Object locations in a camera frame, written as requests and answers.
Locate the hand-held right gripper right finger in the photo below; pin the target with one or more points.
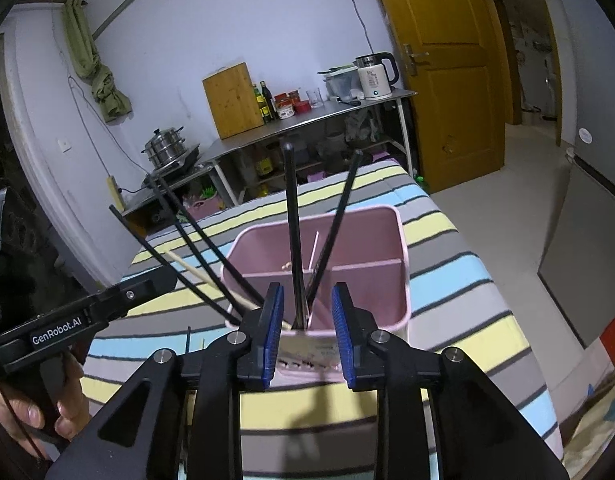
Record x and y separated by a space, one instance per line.
341 335

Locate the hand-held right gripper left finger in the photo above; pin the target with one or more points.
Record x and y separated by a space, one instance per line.
272 330

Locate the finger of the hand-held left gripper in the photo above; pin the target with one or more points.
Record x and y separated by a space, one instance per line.
137 290

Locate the pink plastic utensil basket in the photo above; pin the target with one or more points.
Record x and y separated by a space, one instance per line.
357 290

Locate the bundle of black chopsticks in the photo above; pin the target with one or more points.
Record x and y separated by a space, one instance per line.
291 200

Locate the person's left forearm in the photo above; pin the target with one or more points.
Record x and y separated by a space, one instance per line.
7 460

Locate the person's left hand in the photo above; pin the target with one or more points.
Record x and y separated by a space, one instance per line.
75 410

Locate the single black chopstick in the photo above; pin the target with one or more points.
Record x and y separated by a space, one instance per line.
188 341

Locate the low stainless steel table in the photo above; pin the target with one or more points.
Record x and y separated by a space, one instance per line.
137 203

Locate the grey metal chopstick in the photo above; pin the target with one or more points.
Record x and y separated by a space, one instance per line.
314 252

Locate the yellowed power strip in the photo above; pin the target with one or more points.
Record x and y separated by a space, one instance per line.
115 195

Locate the pink plastic bag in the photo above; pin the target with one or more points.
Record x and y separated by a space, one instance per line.
202 206

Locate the dark glass window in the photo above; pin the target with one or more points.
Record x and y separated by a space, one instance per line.
22 240

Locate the striped bed sheet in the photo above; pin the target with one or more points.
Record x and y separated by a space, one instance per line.
437 270

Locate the black induction cooker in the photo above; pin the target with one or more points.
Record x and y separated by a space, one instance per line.
185 164

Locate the stainless steel steamer pot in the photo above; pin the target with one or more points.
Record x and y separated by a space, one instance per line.
165 150

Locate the yellow jar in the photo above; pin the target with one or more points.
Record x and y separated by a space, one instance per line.
264 166

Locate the green hanging cloth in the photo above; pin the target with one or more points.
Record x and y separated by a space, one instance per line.
105 90

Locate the wooden cutting board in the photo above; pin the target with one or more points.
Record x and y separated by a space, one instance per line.
232 100

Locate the yellow label oil bottle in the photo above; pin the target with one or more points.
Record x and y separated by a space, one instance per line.
259 105

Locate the red round tin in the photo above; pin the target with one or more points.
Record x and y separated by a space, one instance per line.
302 107

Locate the tall stainless steel table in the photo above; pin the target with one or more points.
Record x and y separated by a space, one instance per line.
337 110

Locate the dark glass bottle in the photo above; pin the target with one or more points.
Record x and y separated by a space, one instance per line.
268 102

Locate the red jar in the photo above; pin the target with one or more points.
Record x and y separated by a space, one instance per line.
282 102
294 97

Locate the clear drinking glass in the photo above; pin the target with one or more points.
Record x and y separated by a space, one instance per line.
314 99

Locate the clear plastic container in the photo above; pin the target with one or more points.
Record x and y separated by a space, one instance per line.
340 85

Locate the grey refrigerator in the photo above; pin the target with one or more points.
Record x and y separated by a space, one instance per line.
582 250

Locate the white electric kettle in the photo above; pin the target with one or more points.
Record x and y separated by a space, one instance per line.
372 80

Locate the yellow wooden door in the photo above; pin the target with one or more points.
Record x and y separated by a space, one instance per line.
437 85

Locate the patterned cloth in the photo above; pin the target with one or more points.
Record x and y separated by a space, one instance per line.
602 420

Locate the metal curtain rod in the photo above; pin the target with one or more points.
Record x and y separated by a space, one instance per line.
42 1

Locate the white wall socket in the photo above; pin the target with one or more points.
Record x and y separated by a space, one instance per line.
65 144

